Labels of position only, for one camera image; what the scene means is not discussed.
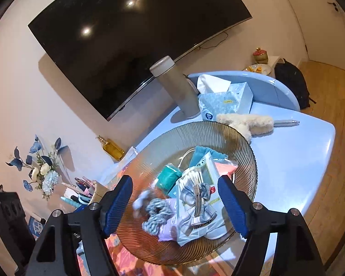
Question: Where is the ribbed glass plate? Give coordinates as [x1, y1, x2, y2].
[115, 121, 258, 265]

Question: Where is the fluffy cream duster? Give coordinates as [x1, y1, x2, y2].
[216, 113, 300, 142]

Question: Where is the light blue curved chair back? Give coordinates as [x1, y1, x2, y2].
[187, 70, 301, 112]

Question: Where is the blue white flower bouquet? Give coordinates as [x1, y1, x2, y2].
[6, 135, 69, 200]

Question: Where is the teal towel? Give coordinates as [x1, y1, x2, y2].
[189, 146, 229, 167]

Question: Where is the black flat television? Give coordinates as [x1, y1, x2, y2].
[28, 0, 253, 121]

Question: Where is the red gold lidded jar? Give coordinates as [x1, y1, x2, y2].
[253, 47, 269, 64]

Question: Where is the teal cloth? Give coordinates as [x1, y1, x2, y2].
[157, 164, 183, 192]

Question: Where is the purple tissue packet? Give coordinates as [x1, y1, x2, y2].
[158, 198, 181, 242]

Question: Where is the bunch of pens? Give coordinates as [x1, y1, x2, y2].
[60, 177, 97, 207]

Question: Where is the grey plaid bow hair clip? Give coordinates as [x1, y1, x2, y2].
[180, 182, 217, 227]

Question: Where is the yellow perfume bottle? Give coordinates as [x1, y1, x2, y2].
[96, 135, 125, 161]

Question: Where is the white plate with food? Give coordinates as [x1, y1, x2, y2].
[245, 64, 272, 75]

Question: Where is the light blue tissue box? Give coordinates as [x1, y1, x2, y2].
[197, 75, 253, 114]

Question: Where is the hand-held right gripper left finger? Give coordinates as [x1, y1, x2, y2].
[25, 175, 133, 276]

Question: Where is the striped rope scrunchie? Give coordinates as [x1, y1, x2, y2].
[132, 189, 176, 232]

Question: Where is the black backpack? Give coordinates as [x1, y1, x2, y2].
[274, 58, 317, 110]

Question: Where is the grey thermos bottle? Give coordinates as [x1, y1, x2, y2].
[149, 55, 200, 119]

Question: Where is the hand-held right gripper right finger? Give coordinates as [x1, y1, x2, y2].
[217, 175, 325, 276]

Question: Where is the floral orange mat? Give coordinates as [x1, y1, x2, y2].
[102, 164, 219, 276]

